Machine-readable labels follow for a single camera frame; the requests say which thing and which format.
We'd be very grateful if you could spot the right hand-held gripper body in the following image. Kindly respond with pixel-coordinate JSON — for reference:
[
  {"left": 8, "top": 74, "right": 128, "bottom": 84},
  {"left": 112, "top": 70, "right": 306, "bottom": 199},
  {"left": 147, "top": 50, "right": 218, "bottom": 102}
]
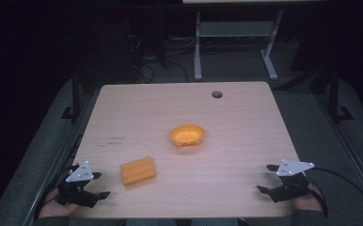
[{"left": 267, "top": 158, "right": 315, "bottom": 203}]

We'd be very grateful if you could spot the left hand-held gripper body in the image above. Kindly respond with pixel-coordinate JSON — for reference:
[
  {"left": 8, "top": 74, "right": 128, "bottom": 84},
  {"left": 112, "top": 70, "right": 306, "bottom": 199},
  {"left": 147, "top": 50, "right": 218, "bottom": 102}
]
[{"left": 55, "top": 160, "right": 100, "bottom": 209}]

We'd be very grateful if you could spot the orange ridged block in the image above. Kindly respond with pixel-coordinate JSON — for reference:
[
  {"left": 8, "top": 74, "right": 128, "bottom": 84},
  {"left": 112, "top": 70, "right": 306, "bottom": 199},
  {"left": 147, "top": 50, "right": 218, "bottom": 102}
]
[{"left": 119, "top": 155, "right": 157, "bottom": 187}]

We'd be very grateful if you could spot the orange plastic bowl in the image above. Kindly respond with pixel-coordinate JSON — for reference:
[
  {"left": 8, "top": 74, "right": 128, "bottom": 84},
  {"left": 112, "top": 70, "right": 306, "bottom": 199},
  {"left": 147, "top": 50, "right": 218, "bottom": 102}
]
[{"left": 168, "top": 123, "right": 207, "bottom": 149}]

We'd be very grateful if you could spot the person's right hand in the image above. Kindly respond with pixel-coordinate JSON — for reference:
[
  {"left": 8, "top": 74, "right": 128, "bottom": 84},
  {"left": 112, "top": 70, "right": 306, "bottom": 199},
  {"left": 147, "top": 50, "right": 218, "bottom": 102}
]
[{"left": 293, "top": 183, "right": 324, "bottom": 212}]

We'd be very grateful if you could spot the person's left hand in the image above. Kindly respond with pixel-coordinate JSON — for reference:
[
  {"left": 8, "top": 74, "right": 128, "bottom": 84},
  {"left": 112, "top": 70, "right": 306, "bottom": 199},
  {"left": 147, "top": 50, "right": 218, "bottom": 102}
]
[{"left": 38, "top": 196, "right": 81, "bottom": 219}]

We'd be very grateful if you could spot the black metal stand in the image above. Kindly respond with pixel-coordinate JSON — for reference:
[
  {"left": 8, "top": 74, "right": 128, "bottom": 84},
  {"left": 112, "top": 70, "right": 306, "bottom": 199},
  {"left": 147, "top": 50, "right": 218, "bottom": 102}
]
[
  {"left": 60, "top": 66, "right": 83, "bottom": 124},
  {"left": 326, "top": 66, "right": 355, "bottom": 123}
]

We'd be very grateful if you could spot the white metal stand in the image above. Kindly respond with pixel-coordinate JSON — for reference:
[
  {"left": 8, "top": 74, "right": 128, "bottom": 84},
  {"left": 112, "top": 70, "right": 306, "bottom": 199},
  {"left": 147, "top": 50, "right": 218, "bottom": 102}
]
[{"left": 193, "top": 8, "right": 285, "bottom": 82}]

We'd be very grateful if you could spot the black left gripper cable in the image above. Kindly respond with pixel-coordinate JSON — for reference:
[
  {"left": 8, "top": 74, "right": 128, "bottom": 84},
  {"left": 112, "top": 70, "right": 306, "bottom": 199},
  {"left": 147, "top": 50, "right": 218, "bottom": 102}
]
[{"left": 33, "top": 135, "right": 84, "bottom": 220}]

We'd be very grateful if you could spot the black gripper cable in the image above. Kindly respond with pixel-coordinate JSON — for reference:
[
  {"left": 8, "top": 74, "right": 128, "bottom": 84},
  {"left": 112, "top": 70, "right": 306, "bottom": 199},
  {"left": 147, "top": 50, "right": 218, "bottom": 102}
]
[
  {"left": 308, "top": 167, "right": 363, "bottom": 210},
  {"left": 33, "top": 135, "right": 84, "bottom": 220}
]

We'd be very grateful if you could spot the black wrist strap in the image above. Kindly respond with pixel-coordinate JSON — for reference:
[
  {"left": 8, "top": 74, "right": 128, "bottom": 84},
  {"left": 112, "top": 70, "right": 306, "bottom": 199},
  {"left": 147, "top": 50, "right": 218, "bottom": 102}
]
[{"left": 307, "top": 178, "right": 330, "bottom": 218}]

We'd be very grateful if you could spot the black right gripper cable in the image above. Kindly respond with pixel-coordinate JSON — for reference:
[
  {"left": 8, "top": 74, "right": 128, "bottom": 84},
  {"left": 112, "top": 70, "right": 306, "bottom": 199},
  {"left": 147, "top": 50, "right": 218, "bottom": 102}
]
[{"left": 308, "top": 167, "right": 363, "bottom": 210}]

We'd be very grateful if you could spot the floor cables bundle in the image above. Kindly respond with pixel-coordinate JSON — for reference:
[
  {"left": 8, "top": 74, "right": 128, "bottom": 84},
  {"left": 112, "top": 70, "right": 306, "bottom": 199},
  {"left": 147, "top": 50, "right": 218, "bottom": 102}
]
[{"left": 129, "top": 32, "right": 197, "bottom": 84}]

